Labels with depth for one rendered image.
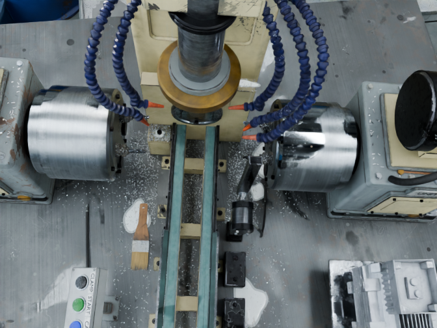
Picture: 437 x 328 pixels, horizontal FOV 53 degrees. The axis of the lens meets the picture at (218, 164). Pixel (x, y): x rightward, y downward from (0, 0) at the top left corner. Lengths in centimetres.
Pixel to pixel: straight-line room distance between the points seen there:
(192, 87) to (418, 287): 69
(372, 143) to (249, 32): 42
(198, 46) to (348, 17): 109
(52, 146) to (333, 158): 69
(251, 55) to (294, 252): 61
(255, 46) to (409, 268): 67
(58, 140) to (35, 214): 39
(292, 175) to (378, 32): 86
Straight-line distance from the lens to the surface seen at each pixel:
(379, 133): 119
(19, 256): 145
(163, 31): 118
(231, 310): 130
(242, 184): 111
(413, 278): 115
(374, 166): 115
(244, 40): 120
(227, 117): 130
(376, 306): 118
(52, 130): 113
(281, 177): 114
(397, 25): 189
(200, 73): 89
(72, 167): 116
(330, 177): 116
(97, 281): 111
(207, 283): 124
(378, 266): 116
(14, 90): 120
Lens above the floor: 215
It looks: 70 degrees down
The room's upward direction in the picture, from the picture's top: 12 degrees clockwise
